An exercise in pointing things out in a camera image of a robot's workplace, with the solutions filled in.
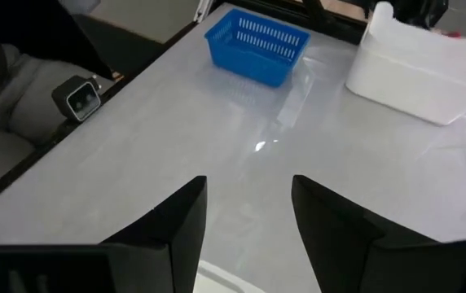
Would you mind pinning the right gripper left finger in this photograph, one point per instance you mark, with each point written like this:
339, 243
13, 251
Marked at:
168, 252

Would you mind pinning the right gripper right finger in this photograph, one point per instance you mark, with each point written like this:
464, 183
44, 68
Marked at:
339, 244

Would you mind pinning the blue slotted plastic basket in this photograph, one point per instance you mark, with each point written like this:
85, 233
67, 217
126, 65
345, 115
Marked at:
253, 61

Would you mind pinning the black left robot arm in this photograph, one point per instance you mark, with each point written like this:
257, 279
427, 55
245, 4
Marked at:
420, 12

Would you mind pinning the white plastic basket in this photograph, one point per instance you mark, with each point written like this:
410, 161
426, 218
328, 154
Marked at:
412, 93

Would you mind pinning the black object beside table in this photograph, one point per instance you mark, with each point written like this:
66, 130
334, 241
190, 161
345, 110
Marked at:
33, 28

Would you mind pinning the black table-level camera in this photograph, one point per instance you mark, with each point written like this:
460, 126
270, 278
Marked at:
76, 99

